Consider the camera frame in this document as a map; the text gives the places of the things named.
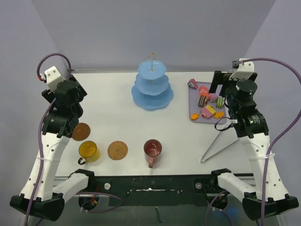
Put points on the purple serving tray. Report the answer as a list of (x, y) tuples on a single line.
[(194, 108)]

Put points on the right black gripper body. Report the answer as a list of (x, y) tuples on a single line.
[(222, 78)]

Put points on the yellow enamel mug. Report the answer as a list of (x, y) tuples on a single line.
[(89, 152)]

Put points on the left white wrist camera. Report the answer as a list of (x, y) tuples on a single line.
[(52, 77)]

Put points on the pink strawberry cake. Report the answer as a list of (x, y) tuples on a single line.
[(206, 115)]

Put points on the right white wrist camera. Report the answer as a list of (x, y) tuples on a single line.
[(242, 70)]

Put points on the orange cookie right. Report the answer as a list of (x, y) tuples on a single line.
[(219, 115)]

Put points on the blue three-tier cake stand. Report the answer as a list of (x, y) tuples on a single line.
[(152, 89)]

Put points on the chocolate layered cake slice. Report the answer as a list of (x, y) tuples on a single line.
[(204, 97)]

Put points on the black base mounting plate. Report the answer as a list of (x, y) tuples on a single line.
[(146, 191)]

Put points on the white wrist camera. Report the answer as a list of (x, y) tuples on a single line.
[(242, 70), (52, 77)]

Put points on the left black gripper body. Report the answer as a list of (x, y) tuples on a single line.
[(81, 94)]

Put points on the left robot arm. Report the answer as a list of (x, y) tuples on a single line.
[(39, 198)]

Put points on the brown wooden coaster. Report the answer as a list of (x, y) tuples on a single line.
[(81, 132)]

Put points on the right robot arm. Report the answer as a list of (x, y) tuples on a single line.
[(268, 197)]

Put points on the yellow pink cake slice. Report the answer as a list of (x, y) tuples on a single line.
[(208, 109)]

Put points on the purple cake slice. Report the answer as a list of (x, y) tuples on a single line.
[(192, 84)]

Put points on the orange cookie left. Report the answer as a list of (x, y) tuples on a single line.
[(194, 116)]

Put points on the green striped macaron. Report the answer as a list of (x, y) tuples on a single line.
[(220, 102)]

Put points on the red pink macaron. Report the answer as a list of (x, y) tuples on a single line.
[(202, 89)]

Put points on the woven rattan coaster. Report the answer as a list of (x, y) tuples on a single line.
[(117, 150)]

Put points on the pink patterned mug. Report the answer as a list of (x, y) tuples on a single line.
[(152, 152)]

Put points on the orange cookie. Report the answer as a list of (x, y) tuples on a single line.
[(194, 116), (219, 115)]

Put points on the metal tongs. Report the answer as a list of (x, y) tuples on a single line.
[(222, 142)]

